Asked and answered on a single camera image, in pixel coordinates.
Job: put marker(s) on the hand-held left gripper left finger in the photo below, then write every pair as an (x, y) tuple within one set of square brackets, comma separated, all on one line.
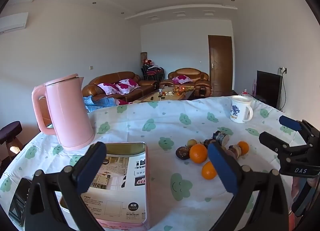
[(92, 168)]

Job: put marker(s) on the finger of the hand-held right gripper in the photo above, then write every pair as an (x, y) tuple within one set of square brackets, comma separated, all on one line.
[(290, 123), (275, 143)]

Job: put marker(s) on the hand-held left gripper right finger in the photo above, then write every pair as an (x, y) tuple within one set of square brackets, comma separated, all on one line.
[(222, 171)]

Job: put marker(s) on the cut purple layered fruit piece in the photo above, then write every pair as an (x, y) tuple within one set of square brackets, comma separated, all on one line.
[(235, 151)]

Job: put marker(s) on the large orange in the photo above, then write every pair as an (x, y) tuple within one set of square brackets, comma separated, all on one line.
[(198, 153)]

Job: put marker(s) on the pink tin box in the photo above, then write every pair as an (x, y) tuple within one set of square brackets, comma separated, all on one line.
[(125, 171)]

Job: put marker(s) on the small yellow round fruit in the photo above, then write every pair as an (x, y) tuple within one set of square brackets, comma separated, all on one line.
[(192, 143)]

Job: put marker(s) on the person's right hand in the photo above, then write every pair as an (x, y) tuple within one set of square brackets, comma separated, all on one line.
[(295, 186)]

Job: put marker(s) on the dark fruit piece pale cut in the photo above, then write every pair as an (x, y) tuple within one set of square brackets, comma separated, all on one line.
[(220, 136)]

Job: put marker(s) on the black television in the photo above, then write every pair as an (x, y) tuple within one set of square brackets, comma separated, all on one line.
[(268, 86)]

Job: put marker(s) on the dark wrinkled fruit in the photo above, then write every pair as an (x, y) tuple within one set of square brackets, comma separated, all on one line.
[(182, 153)]

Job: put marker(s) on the white mug with blue print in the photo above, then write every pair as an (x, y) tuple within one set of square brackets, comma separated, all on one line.
[(238, 111)]

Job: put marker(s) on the pink electric kettle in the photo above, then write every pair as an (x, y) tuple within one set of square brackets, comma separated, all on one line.
[(67, 111)]

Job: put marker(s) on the blue checkered blanket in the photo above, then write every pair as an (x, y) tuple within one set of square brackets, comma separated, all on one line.
[(100, 103)]

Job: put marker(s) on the black smartphone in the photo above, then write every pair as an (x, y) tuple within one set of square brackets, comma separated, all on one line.
[(18, 201)]

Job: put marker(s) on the pink floral pillow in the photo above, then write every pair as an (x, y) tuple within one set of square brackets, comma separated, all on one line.
[(108, 88), (128, 84), (182, 79)]

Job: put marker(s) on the white tablecloth green cloud print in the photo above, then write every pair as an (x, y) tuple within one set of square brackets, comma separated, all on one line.
[(155, 111)]

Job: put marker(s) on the stool with purple cushion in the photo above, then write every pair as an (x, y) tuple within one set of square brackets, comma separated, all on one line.
[(10, 129)]

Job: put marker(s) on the brown leather sofa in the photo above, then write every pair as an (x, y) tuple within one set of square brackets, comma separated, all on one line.
[(112, 77)]

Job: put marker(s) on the brown wooden door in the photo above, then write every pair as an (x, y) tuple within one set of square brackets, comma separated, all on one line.
[(220, 58)]

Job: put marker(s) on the wooden coffee table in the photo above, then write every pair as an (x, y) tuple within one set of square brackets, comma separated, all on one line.
[(155, 96)]

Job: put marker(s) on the brown leather armchair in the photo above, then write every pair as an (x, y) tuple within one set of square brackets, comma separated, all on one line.
[(187, 72)]

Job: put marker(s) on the stacked dark chairs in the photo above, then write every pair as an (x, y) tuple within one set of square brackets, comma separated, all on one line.
[(150, 72)]

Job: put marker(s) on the tall brown decoration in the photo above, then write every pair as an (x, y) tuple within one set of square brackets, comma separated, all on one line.
[(144, 57)]

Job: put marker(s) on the white air conditioner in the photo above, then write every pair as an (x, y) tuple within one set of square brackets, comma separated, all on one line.
[(13, 22)]

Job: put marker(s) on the wall socket with plug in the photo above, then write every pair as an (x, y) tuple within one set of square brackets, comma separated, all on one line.
[(283, 70)]

